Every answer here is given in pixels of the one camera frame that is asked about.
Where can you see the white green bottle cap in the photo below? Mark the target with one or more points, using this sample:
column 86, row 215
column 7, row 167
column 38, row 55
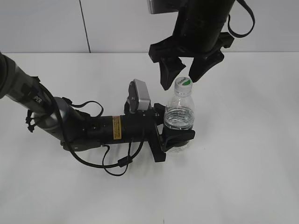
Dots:
column 183, row 85

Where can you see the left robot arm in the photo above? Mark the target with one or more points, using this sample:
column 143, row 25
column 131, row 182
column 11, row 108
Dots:
column 79, row 131

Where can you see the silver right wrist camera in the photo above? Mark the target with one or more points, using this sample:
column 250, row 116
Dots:
column 163, row 6

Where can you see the clear Cestbon water bottle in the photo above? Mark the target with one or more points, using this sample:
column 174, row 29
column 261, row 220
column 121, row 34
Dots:
column 179, row 111

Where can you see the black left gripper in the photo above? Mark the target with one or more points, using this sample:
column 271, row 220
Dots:
column 137, row 127

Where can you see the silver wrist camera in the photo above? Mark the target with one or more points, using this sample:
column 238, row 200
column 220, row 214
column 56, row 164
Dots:
column 163, row 6
column 138, row 96

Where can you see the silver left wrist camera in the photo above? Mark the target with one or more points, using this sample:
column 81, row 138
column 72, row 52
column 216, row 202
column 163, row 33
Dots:
column 138, row 96

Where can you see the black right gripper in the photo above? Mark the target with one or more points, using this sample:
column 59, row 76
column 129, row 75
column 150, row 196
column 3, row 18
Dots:
column 197, row 32

